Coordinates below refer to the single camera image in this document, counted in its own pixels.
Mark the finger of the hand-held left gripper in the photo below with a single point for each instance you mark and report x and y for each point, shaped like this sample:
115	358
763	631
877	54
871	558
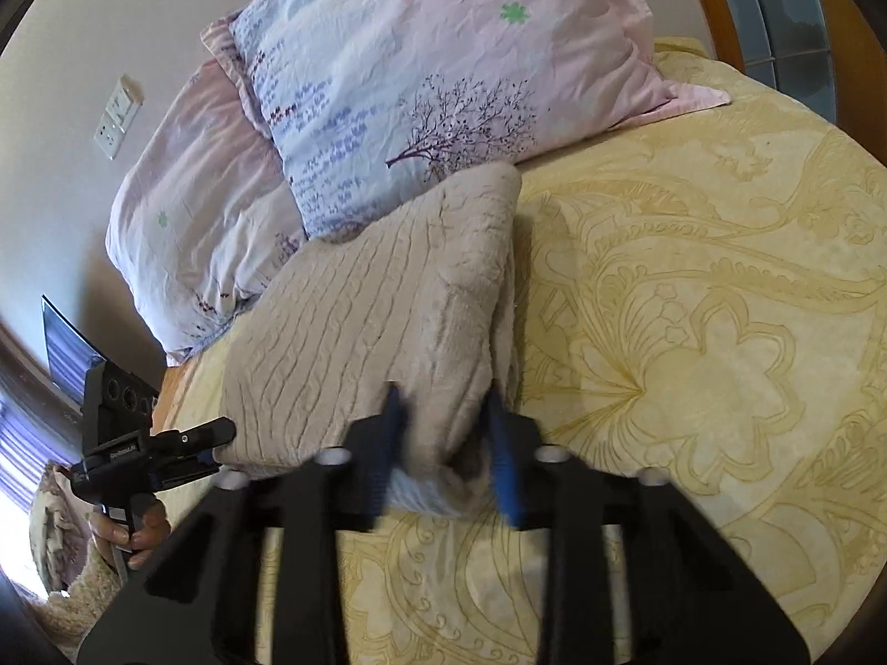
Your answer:
187	467
197	435

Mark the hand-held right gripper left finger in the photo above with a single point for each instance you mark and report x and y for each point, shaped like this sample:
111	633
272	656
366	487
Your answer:
387	457

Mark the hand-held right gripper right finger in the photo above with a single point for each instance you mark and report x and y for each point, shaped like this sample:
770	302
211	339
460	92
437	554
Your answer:
504	478

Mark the person's left forearm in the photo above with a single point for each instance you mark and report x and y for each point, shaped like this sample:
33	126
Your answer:
66	554

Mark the person's left hand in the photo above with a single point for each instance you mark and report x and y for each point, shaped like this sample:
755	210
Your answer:
149	530

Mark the window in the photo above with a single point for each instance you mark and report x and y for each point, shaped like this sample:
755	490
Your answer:
24	447

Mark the dark monitor screen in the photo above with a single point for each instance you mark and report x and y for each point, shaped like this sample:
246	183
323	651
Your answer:
69	353

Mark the pink floral pillow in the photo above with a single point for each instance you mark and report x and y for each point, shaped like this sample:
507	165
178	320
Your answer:
201	221

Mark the yellow patterned bed sheet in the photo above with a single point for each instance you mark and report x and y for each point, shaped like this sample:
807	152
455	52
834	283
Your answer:
693	360

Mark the tree print pillow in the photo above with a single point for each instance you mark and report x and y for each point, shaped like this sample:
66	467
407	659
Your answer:
429	62

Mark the wooden headboard with glass panels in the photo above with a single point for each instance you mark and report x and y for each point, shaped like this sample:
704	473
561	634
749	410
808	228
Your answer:
783	7

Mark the white wall socket plate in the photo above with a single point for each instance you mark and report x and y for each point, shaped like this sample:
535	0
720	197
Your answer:
109	138

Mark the white wall switch plate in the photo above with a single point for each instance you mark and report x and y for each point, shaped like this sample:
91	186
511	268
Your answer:
125	100

